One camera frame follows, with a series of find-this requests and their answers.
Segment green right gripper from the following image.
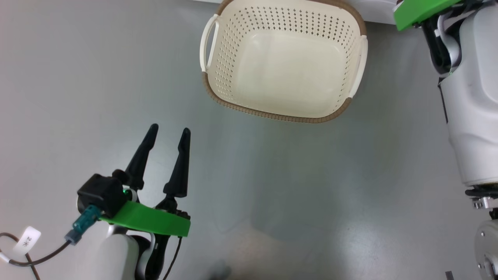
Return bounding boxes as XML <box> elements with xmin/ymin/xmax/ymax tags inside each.
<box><xmin>393</xmin><ymin>0</ymin><xmax>461</xmax><ymax>32</ymax></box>

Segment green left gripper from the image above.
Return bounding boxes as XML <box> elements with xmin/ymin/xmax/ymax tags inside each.
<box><xmin>99</xmin><ymin>124</ymin><xmax>191</xmax><ymax>237</ymax></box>

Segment white washing machine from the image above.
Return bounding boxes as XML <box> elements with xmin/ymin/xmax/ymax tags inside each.
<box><xmin>193</xmin><ymin>0</ymin><xmax>398</xmax><ymax>25</ymax></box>

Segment cream perforated laundry basket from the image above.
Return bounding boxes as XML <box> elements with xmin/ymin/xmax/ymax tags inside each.
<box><xmin>200</xmin><ymin>0</ymin><xmax>368</xmax><ymax>124</ymax></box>

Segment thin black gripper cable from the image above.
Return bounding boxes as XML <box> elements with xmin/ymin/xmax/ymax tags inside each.
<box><xmin>163</xmin><ymin>235</ymin><xmax>183</xmax><ymax>280</ymax></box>

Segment teal camera cable connector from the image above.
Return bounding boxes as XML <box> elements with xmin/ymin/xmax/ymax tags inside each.
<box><xmin>64</xmin><ymin>205</ymin><xmax>102</xmax><ymax>245</ymax></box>

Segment white paper cable tag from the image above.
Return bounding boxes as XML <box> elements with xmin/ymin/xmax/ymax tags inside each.
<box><xmin>14</xmin><ymin>227</ymin><xmax>41</xmax><ymax>255</ymax></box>

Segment black camera cable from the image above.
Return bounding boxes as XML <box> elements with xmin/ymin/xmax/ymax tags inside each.
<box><xmin>0</xmin><ymin>233</ymin><xmax>72</xmax><ymax>280</ymax></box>

